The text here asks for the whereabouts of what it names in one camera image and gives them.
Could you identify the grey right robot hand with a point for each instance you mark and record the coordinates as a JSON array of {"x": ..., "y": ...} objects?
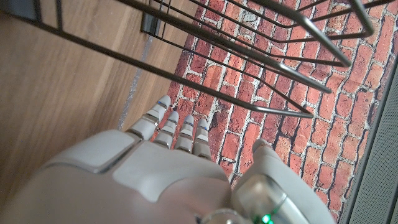
[{"x": 140, "y": 180}]

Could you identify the red brick printed backdrop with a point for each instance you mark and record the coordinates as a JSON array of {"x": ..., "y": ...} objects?
[{"x": 311, "y": 140}]

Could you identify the grey perforated panel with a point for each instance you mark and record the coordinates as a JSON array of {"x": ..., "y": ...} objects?
[{"x": 373, "y": 174}]

